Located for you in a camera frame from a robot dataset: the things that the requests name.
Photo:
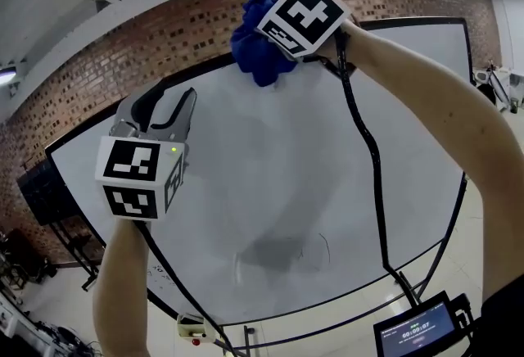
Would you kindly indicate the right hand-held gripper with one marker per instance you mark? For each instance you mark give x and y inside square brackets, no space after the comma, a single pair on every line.
[303,15]

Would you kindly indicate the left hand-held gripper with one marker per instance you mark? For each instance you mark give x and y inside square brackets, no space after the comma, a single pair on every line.
[131,161]

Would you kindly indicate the blue terry cloth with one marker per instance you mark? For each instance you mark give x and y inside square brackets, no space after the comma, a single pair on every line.
[258,56]

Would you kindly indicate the large whiteboard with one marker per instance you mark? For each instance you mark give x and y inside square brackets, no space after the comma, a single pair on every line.
[266,163]

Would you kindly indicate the person's right forearm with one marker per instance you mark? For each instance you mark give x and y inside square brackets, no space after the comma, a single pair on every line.
[430,81]

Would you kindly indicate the person's left forearm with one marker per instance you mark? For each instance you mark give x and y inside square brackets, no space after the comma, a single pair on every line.
[123,286]

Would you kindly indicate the black display on stand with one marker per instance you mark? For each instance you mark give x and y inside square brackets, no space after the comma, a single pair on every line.
[41,191]

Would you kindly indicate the white ceiling tube light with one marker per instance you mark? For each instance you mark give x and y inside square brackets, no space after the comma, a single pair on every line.
[6,75]

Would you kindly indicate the beige plastic tray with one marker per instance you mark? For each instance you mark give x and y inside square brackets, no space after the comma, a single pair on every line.
[190,326]

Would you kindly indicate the black chest-mounted monitor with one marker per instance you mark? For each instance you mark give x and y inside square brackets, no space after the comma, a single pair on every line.
[417,335]

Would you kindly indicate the person's navy shirt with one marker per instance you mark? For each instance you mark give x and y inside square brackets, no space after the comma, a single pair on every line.
[505,322]

